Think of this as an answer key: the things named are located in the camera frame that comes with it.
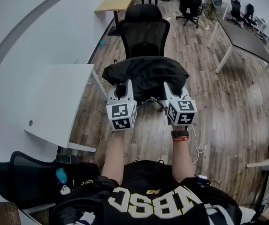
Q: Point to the black mesh office chair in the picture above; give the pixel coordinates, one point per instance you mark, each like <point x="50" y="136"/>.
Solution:
<point x="143" y="29"/>

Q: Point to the small white item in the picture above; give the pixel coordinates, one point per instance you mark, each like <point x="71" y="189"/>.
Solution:
<point x="65" y="190"/>

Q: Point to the teal floor item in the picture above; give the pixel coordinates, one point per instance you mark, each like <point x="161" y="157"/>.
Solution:
<point x="102" y="43"/>

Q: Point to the yellow wooden desk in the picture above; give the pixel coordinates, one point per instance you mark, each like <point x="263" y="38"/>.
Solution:
<point x="114" y="5"/>

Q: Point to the red wristband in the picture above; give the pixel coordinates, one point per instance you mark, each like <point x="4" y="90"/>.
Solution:
<point x="180" y="139"/>

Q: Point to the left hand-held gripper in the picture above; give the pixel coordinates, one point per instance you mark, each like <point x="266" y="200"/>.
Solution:
<point x="121" y="111"/>

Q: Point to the person's right forearm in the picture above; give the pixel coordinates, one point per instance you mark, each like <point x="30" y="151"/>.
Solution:
<point x="182" y="158"/>

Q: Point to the white desk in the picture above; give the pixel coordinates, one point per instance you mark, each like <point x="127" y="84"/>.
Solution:
<point x="54" y="97"/>

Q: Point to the person's left forearm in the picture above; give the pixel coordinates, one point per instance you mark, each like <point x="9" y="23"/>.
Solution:
<point x="113" y="153"/>

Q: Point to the small white table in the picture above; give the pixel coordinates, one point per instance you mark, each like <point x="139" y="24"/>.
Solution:
<point x="264" y="24"/>

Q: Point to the black lettered jersey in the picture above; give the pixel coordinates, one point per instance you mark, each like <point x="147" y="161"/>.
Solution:
<point x="153" y="196"/>

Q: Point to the black jacket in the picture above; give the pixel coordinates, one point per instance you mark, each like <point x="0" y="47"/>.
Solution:
<point x="148" y="74"/>

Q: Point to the teal cloth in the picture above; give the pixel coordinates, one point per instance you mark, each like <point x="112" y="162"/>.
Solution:
<point x="61" y="175"/>

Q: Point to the black wrist watch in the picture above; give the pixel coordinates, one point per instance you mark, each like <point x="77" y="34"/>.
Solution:
<point x="180" y="133"/>

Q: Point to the dark table with white legs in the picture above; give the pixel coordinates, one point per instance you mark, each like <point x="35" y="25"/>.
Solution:
<point x="244" y="39"/>

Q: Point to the black swivel chair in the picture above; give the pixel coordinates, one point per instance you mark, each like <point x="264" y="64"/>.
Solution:
<point x="190" y="6"/>

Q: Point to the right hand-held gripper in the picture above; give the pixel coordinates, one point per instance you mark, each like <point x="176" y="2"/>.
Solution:
<point x="182" y="112"/>

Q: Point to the black mesh armless chair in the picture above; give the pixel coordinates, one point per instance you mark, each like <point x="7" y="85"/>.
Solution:
<point x="26" y="179"/>

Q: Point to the black smartphone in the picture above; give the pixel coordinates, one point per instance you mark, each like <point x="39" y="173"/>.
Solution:
<point x="65" y="159"/>

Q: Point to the black and white shoe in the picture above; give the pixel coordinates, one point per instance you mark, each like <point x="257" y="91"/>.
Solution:
<point x="160" y="161"/>

